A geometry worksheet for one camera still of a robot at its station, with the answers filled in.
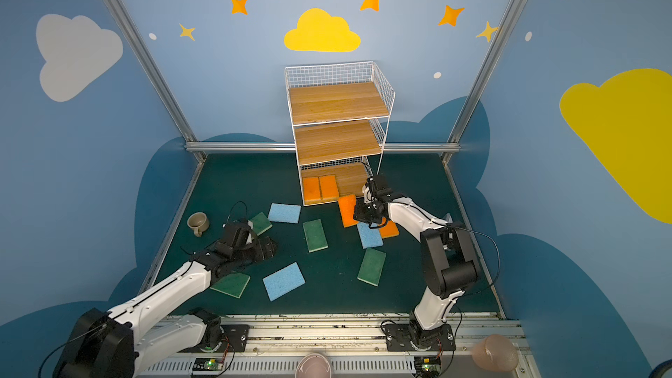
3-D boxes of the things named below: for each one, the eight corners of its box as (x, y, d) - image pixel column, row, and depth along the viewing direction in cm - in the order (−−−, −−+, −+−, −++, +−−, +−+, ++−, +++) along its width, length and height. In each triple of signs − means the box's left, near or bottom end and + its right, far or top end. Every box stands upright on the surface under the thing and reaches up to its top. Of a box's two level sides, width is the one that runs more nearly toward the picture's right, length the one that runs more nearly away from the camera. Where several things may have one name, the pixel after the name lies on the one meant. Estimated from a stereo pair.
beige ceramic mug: (196, 239, 96) (190, 233, 92) (190, 221, 101) (185, 215, 97) (213, 231, 98) (208, 225, 94) (207, 214, 103) (202, 208, 99)
